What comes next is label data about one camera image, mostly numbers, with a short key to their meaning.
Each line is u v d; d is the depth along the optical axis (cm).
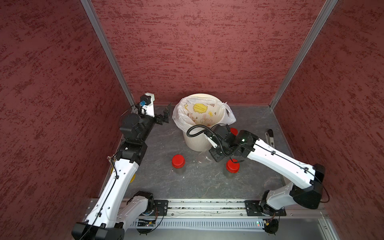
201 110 91
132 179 47
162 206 71
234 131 103
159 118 57
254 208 74
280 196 55
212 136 51
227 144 51
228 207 76
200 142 84
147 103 51
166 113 58
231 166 77
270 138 97
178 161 78
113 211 39
